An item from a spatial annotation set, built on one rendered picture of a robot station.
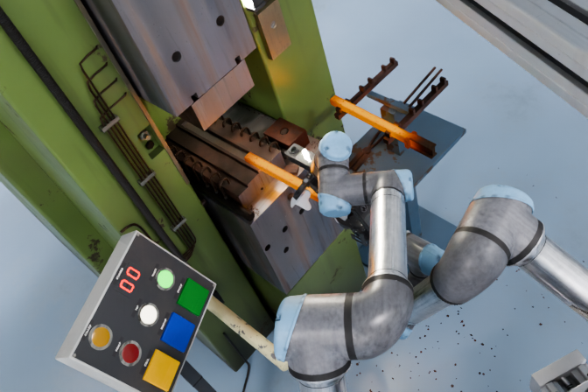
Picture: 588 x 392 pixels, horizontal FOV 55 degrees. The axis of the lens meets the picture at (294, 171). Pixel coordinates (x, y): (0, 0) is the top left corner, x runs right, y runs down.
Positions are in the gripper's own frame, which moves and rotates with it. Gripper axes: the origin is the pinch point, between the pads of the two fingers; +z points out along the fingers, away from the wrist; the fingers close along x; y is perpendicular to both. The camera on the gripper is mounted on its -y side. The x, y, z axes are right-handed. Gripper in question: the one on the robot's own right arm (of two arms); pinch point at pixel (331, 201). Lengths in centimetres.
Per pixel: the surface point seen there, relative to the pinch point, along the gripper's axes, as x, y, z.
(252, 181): -5.9, 1.9, 27.6
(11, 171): -52, -16, 85
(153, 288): -50, -10, 15
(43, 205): -52, 1, 86
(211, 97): -6.2, -33.9, 27.2
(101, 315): -62, -18, 14
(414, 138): 32.9, 2.7, -5.2
